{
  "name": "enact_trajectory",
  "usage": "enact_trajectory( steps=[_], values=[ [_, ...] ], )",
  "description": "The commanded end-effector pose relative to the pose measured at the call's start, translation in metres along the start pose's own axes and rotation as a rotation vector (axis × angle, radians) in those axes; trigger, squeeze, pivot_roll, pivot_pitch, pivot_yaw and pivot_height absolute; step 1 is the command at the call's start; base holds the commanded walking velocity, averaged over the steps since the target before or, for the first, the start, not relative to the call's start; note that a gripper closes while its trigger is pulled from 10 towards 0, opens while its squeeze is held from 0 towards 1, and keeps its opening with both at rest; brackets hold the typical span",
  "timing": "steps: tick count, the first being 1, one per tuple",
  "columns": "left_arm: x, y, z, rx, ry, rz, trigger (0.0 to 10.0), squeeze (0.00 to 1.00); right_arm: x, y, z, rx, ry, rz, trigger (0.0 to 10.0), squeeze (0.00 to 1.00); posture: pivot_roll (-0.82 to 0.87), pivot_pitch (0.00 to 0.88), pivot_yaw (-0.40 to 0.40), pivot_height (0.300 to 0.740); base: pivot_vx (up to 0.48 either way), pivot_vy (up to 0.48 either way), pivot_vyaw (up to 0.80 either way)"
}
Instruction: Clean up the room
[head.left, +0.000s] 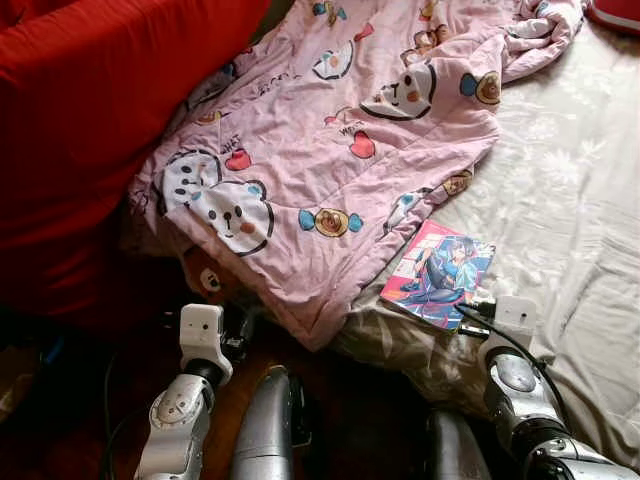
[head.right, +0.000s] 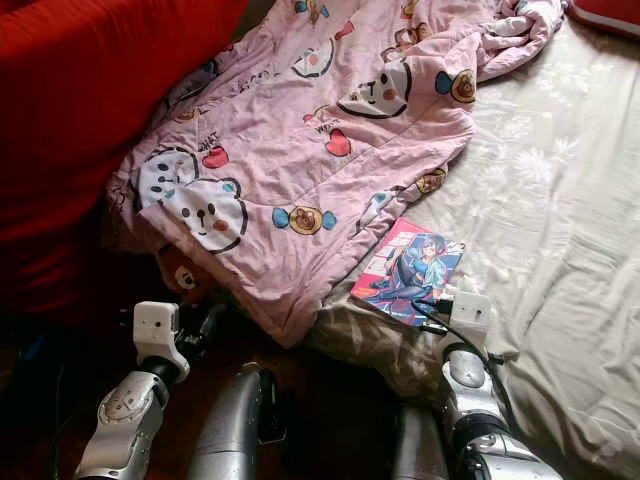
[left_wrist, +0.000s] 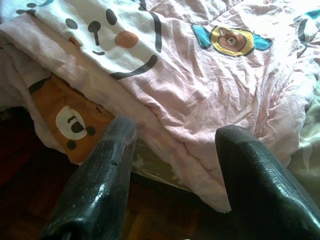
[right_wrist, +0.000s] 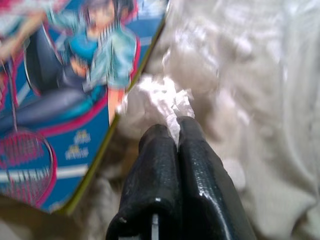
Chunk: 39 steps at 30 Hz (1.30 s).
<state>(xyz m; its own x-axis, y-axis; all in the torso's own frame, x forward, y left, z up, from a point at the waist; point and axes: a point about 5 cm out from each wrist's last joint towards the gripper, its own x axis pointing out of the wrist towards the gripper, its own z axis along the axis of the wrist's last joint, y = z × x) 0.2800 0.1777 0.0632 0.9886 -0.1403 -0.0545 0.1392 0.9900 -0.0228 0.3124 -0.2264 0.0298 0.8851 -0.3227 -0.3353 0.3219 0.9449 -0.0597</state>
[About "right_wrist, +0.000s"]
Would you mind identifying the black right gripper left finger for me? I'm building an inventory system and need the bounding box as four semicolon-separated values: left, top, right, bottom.
106;124;186;240

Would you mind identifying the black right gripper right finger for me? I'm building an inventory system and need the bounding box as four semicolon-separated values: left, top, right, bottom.
177;116;257;240

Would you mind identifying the white tissue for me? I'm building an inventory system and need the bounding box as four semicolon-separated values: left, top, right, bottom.
116;74;196;148

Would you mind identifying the blue anime cover book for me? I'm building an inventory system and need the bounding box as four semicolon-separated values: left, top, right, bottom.
0;0;171;216

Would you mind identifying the cream leaf print bed sheet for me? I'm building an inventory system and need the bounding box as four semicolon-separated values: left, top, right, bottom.
0;0;320;240

